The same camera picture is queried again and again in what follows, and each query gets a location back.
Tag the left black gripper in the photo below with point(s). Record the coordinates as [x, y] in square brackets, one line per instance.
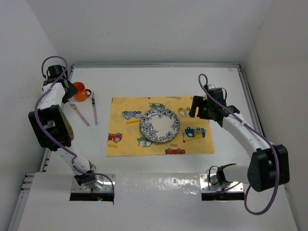
[72, 91]

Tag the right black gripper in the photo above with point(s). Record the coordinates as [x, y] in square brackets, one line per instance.
[198, 101]

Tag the orange mug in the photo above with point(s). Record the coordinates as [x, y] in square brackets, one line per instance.
[82, 92]

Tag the pink handled fork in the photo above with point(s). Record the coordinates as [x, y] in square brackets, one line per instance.
[74, 107]

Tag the pink handled knife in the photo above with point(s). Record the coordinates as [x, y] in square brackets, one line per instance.
[94, 108]

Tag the blue floral plate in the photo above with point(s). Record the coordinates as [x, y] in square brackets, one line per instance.
[160, 125]

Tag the yellow vehicle print placemat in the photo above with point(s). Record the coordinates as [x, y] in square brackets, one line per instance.
[126, 139]

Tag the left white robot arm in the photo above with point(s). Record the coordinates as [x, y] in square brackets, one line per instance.
[52, 118]

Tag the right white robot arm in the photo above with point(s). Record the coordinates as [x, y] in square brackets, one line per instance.
[269, 164]

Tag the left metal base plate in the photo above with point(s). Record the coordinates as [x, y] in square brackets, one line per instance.
[99, 184]

